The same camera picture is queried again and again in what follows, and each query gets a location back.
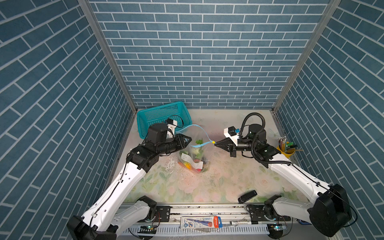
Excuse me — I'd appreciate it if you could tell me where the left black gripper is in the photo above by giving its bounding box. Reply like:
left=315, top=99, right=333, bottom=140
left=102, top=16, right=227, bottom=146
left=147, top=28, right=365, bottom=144
left=156, top=133, right=193, bottom=156

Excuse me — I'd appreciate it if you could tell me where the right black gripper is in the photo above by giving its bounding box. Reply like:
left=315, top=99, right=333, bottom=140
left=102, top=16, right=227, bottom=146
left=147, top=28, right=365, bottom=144
left=215, top=136, right=258, bottom=157

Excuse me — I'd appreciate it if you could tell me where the teal plastic basket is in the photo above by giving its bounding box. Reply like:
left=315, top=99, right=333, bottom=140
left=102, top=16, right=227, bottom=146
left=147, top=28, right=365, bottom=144
left=137, top=101, right=193, bottom=139

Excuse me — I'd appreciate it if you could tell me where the clear zip top bag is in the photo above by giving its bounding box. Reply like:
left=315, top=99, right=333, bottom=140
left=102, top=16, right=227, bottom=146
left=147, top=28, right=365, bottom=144
left=177, top=124, right=216, bottom=174

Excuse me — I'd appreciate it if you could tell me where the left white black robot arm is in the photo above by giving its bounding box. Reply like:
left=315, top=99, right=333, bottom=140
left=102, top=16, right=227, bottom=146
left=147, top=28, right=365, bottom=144
left=67, top=123, right=192, bottom=240

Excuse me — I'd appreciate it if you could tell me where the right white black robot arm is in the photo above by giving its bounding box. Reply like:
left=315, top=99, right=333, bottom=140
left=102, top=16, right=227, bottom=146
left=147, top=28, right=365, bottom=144
left=215, top=124, right=352, bottom=237

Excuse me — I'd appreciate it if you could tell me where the yellow pencil cup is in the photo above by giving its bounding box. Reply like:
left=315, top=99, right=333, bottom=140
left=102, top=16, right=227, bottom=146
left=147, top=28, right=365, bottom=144
left=277, top=137, right=303, bottom=159

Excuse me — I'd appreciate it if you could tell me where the black remote control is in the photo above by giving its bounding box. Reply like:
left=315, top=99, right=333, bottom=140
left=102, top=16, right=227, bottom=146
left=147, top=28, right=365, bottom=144
left=238, top=190, right=257, bottom=204

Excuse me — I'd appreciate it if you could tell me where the red white blue package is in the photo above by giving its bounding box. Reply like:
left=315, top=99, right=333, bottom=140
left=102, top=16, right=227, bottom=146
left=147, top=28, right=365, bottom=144
left=180, top=216, right=223, bottom=229

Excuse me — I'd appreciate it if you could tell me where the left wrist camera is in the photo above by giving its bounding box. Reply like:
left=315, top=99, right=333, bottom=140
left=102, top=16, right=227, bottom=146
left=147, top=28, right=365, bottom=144
left=165, top=118, right=178, bottom=134

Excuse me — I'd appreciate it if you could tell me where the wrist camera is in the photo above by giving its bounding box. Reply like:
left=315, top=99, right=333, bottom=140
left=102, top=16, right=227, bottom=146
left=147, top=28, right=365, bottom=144
left=224, top=126, right=240, bottom=143
left=165, top=118, right=178, bottom=134

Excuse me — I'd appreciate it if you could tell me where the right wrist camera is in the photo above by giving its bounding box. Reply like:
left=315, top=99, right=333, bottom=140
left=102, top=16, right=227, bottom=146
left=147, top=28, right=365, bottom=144
left=224, top=126, right=240, bottom=143

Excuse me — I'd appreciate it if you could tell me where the aluminium mounting rail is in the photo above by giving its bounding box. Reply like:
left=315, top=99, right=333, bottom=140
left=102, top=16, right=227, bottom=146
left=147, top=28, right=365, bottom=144
left=118, top=203, right=327, bottom=240

